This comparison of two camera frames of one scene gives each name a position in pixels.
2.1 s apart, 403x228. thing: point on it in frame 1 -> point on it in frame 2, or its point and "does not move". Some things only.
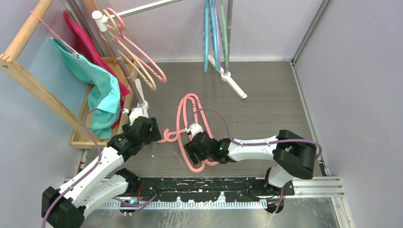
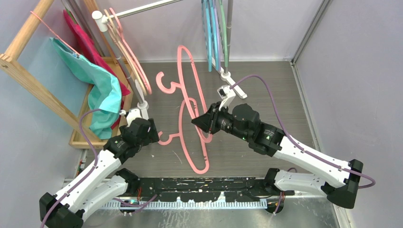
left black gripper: x=153 y=135 does not move
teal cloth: x=104 y=95 does not move
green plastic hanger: x=225 y=37 does not move
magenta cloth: x=88 y=49 does not move
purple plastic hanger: x=218 y=35 does not move
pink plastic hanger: x=194 y=135 -> x=173 y=85
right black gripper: x=191 y=149 -> x=214 y=114
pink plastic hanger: x=117 y=36 -> x=136 y=61
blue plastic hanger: x=215 y=35 does not move
